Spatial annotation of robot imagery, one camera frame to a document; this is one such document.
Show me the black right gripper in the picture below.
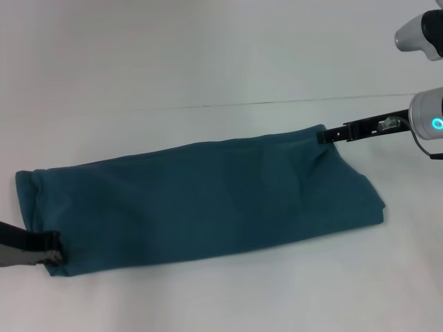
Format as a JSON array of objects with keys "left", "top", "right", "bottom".
[{"left": 317, "top": 109, "right": 411, "bottom": 145}]

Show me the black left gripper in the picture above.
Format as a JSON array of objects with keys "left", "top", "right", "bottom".
[{"left": 0, "top": 221, "right": 67, "bottom": 268}]

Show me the teal blue t-shirt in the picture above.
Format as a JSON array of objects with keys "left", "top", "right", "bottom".
[{"left": 15, "top": 124, "right": 387, "bottom": 278}]

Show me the transparent network cable plug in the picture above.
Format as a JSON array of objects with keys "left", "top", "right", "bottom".
[{"left": 377, "top": 117, "right": 399, "bottom": 131}]

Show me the grey right arm cable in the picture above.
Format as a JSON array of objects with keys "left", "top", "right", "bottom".
[{"left": 397, "top": 119, "right": 443, "bottom": 160}]

